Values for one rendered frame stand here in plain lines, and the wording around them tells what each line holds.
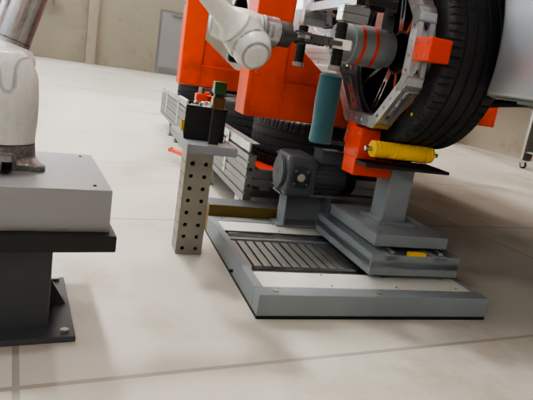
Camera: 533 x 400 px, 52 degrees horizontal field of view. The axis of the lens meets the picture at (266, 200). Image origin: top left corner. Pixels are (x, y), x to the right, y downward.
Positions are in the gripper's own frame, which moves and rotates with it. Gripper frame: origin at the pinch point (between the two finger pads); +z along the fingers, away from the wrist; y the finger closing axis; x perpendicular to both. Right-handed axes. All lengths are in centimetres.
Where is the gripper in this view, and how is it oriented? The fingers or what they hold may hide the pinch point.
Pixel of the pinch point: (339, 44)
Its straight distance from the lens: 178.8
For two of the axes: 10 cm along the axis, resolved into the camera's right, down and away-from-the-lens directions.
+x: 1.5, -9.6, -2.3
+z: 9.5, 0.7, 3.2
